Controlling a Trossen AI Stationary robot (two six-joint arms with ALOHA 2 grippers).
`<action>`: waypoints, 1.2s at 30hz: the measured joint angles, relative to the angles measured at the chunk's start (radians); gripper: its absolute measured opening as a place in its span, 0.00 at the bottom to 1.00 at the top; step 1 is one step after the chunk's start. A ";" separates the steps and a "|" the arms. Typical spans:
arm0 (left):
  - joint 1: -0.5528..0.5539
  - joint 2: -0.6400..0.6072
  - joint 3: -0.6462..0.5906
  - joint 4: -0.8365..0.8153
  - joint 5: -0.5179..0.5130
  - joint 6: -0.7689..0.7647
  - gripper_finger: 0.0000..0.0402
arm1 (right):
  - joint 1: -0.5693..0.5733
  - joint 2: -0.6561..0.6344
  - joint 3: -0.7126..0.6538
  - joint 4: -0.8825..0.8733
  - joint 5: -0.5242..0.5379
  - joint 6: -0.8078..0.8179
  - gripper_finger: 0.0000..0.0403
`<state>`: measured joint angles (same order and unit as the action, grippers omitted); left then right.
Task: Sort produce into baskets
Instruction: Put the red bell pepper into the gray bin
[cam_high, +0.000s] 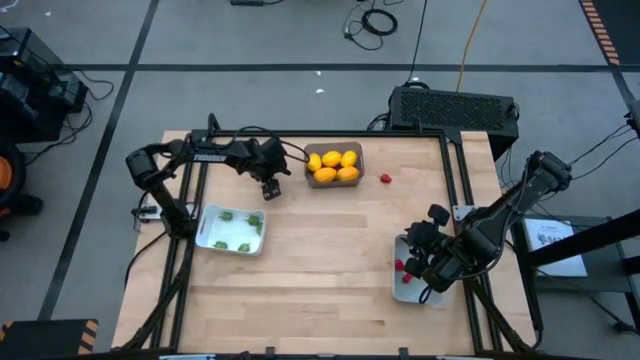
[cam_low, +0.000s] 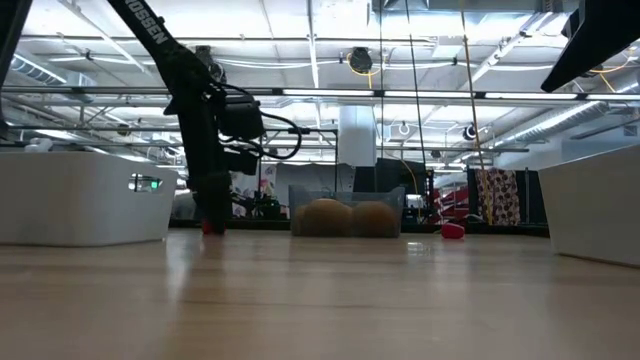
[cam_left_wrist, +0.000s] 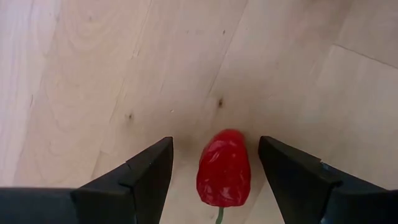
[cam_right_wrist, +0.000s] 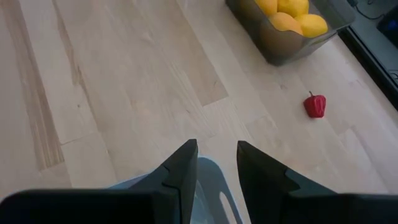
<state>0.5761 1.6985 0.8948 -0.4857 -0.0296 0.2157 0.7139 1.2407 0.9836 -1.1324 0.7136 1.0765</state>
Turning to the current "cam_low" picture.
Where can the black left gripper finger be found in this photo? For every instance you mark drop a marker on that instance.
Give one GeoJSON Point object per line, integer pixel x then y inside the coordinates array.
{"type": "Point", "coordinates": [206, 200]}
{"type": "Point", "coordinates": [221, 200]}

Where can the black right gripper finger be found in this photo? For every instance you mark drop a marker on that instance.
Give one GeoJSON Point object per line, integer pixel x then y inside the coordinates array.
{"type": "Point", "coordinates": [595, 57]}

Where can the orange mango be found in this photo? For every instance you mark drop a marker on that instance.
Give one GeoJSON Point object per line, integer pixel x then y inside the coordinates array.
{"type": "Point", "coordinates": [325, 217]}
{"type": "Point", "coordinates": [374, 218]}

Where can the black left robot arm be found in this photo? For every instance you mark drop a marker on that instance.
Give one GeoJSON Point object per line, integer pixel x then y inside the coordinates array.
{"type": "Point", "coordinates": [165, 50]}

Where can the grey translucent plastic basket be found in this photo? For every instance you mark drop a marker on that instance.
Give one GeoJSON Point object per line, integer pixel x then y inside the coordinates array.
{"type": "Point", "coordinates": [345, 195]}

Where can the white plastic basket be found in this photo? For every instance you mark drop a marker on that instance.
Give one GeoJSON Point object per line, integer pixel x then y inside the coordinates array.
{"type": "Point", "coordinates": [75, 200]}
{"type": "Point", "coordinates": [595, 210]}

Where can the white building column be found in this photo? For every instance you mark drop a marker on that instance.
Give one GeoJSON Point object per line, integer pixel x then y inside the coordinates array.
{"type": "Point", "coordinates": [357, 135]}

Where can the patterned hanging cloth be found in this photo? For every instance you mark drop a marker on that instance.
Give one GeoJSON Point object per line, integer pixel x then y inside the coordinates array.
{"type": "Point", "coordinates": [497, 195]}

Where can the black computer case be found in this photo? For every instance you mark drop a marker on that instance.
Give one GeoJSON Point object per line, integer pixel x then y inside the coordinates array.
{"type": "Point", "coordinates": [395, 175]}

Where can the black aluminium table frame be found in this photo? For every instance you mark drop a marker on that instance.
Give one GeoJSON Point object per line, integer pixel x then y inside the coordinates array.
{"type": "Point", "coordinates": [260, 225]}

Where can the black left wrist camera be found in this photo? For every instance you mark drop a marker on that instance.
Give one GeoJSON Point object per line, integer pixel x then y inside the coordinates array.
{"type": "Point", "coordinates": [242, 117]}

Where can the black metal stand frame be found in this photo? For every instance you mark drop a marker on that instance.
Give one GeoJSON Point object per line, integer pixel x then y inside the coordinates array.
{"type": "Point", "coordinates": [320, 131]}

